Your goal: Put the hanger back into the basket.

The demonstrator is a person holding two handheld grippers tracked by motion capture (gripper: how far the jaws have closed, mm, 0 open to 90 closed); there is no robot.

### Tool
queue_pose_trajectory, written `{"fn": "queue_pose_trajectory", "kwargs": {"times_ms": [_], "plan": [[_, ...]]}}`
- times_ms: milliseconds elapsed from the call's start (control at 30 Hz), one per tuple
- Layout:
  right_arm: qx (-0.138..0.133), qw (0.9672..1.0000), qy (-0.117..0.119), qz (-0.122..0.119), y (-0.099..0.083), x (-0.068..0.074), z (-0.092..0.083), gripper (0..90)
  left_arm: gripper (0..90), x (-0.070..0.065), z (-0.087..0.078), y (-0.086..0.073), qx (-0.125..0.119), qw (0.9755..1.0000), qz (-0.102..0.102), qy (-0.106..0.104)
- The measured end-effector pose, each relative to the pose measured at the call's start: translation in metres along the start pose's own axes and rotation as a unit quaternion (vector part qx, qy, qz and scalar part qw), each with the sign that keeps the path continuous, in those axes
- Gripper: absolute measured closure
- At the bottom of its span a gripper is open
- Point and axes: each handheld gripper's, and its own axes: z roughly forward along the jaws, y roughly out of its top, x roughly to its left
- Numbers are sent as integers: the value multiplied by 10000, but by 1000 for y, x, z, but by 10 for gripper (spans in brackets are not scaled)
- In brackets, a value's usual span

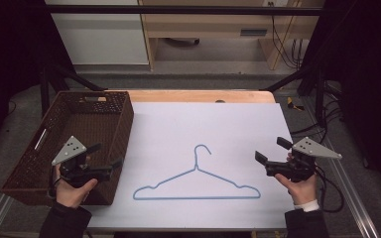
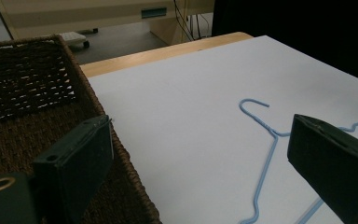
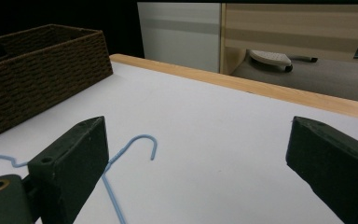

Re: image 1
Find white cabinet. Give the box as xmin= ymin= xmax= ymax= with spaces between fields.
xmin=45 ymin=0 xmax=151 ymax=66

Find person's right hand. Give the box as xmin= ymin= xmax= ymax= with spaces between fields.
xmin=274 ymin=152 xmax=319 ymax=206

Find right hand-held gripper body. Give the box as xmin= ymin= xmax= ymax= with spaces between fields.
xmin=265 ymin=136 xmax=343 ymax=183

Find black frame strut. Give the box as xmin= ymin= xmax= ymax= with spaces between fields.
xmin=260 ymin=64 xmax=316 ymax=93
xmin=39 ymin=64 xmax=108 ymax=117

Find black metal frame bar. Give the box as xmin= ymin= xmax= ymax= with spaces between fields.
xmin=45 ymin=4 xmax=325 ymax=17

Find blue wire clothes hanger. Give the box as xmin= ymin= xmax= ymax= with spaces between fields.
xmin=132 ymin=144 xmax=262 ymax=201

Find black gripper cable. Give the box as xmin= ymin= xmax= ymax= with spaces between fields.
xmin=47 ymin=165 xmax=63 ymax=201
xmin=315 ymin=165 xmax=345 ymax=214

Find yellow black tool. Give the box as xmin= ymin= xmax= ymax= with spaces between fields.
xmin=286 ymin=96 xmax=306 ymax=113

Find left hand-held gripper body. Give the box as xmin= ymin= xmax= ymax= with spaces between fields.
xmin=51 ymin=135 xmax=113 ymax=188

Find brown woven basket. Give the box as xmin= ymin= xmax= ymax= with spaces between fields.
xmin=0 ymin=90 xmax=135 ymax=206

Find black floor cables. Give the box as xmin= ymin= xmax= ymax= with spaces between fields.
xmin=291 ymin=78 xmax=345 ymax=147

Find black hanging cables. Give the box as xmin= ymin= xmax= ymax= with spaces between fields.
xmin=267 ymin=1 xmax=312 ymax=70

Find white table mat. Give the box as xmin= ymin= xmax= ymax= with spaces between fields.
xmin=86 ymin=101 xmax=296 ymax=230

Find person's left hand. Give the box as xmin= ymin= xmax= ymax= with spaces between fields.
xmin=55 ymin=156 xmax=99 ymax=209

